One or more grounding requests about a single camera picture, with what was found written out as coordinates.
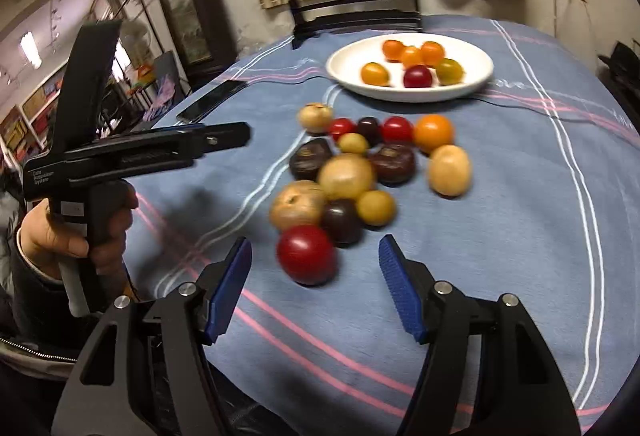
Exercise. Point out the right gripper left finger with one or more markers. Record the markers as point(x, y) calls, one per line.
point(112, 388)

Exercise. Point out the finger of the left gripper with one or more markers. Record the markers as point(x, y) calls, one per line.
point(226, 136)

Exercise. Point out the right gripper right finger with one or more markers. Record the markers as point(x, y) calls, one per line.
point(520, 388)

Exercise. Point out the large dark purple fruit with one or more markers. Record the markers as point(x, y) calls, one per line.
point(309, 159)

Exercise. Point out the tan melon with stem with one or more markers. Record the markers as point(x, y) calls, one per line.
point(299, 203)

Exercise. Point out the small red cherry tomato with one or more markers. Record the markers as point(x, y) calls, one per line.
point(340, 127)

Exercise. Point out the small yellow fruit back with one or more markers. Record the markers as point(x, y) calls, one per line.
point(353, 143)

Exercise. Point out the small yellow fruit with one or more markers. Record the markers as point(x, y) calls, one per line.
point(376, 208)
point(353, 143)

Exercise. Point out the large golden round melon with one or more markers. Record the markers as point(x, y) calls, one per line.
point(346, 176)

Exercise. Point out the dark purple tomato front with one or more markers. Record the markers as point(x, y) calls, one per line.
point(341, 222)

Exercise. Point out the dark purple tomato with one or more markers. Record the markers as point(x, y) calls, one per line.
point(371, 130)
point(341, 222)

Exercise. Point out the large red tomato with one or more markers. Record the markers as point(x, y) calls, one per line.
point(307, 255)
point(417, 76)

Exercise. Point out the oval orange tomato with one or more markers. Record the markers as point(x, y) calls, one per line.
point(375, 74)

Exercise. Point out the small yellow fruit front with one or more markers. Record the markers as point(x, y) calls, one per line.
point(376, 208)

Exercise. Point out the red tomato back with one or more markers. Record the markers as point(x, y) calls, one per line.
point(397, 130)

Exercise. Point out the dark maroon ribbed fruit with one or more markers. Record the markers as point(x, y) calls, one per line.
point(394, 164)

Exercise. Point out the orange tomato back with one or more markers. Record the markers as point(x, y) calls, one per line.
point(433, 131)

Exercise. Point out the large orange tangerine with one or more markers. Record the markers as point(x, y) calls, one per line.
point(432, 53)

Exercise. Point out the pale yellow melon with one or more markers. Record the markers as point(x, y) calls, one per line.
point(450, 171)

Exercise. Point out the large yellow orange tomato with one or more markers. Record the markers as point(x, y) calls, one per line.
point(449, 72)

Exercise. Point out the person left forearm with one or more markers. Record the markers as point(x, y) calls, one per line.
point(40, 338)

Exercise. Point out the person left hand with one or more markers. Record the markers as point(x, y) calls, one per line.
point(44, 240)

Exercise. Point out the black smartphone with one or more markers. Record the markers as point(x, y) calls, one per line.
point(207, 103)

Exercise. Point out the white standing fan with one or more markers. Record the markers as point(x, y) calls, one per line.
point(135, 41)

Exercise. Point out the white oval plate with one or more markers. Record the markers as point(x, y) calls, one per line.
point(345, 64)

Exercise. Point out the dark purple tomato back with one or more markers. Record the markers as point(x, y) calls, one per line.
point(371, 130)

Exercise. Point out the blue striped tablecloth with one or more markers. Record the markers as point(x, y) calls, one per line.
point(552, 216)

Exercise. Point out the black hat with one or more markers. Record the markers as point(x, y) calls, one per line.
point(623, 63)

